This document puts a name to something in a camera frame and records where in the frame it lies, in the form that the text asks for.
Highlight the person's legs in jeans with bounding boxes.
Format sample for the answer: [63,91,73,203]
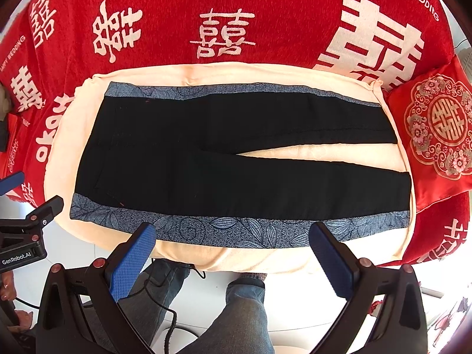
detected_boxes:
[118,259,274,353]

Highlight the black pants with blue trim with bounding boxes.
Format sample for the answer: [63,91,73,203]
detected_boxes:
[70,82,412,248]

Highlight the red wedding sofa cover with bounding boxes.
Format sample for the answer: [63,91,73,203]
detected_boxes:
[0,0,471,266]

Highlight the person's left hand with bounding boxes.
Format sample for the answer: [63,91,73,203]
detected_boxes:
[1,271,33,333]

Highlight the red embroidered pillow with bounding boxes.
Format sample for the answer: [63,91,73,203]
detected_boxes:
[386,57,471,212]

